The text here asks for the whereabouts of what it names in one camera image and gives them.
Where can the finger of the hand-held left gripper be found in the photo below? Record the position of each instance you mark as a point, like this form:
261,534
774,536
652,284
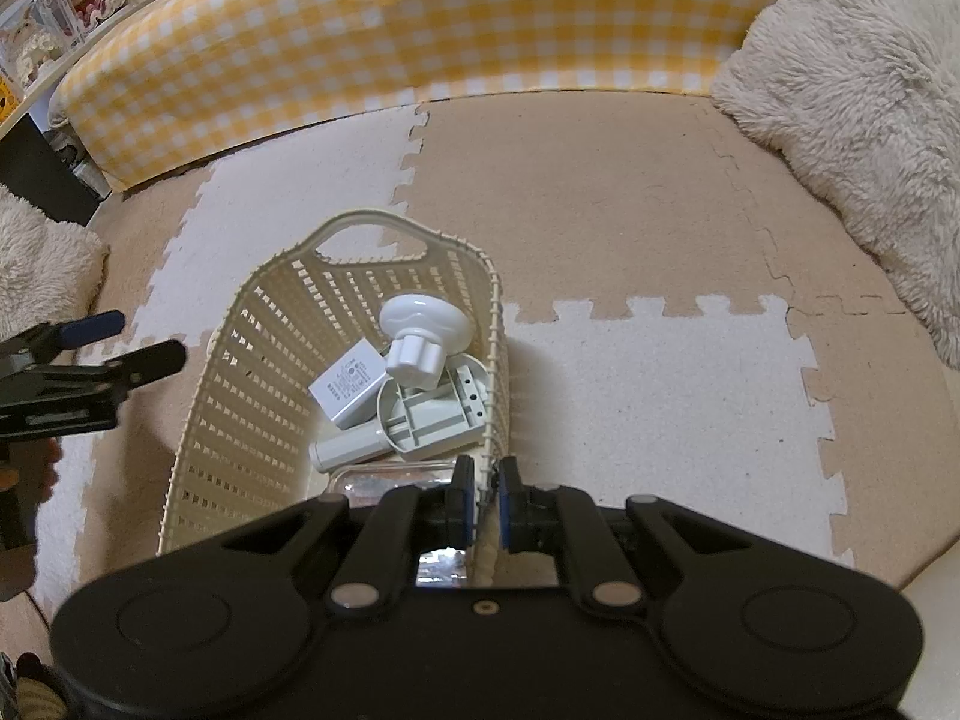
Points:
94,326
150,360

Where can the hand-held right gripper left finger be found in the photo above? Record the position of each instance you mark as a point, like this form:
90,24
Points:
465,495

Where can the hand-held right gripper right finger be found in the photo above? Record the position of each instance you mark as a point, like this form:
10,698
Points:
510,502

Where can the clear plastic container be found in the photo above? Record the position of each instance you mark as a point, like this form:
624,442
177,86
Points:
390,480

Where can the cream plastic slotted basket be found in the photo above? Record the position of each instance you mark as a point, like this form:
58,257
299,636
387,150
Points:
247,360

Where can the white plastic cylinder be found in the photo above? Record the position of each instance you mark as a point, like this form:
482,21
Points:
345,454

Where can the white charger adapter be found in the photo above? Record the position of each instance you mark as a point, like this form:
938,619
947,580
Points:
345,386

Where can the person's left hand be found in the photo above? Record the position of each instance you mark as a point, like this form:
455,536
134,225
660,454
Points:
48,469

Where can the fluffy white pillow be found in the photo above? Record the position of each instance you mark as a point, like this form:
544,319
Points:
862,90
45,262

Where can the yellow printed cup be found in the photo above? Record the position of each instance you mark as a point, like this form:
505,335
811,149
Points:
7,101

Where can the wooden shelf unit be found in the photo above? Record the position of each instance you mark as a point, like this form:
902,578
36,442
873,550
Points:
34,90

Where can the white dress doll display case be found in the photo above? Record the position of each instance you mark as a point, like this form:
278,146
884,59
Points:
30,45

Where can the beige white foam floor mat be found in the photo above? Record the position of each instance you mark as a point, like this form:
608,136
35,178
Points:
637,202

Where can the yellow gingham bed cover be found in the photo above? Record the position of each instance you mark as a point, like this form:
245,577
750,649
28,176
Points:
375,30

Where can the white cloth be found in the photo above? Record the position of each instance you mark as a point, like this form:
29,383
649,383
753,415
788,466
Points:
937,637

